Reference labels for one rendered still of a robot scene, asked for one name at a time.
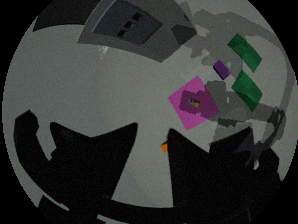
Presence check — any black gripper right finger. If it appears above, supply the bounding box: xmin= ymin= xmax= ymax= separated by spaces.
xmin=168 ymin=128 xmax=250 ymax=208

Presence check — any orange cube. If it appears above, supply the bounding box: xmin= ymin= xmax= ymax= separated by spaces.
xmin=160 ymin=140 xmax=168 ymax=153

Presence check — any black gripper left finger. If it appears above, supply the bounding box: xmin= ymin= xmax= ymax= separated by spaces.
xmin=49 ymin=123 xmax=138 ymax=198

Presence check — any purple rectangular block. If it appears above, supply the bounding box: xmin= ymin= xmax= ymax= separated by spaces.
xmin=213 ymin=60 xmax=230 ymax=80

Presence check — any magenta flat square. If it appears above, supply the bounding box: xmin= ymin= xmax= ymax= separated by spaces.
xmin=168 ymin=76 xmax=220 ymax=131

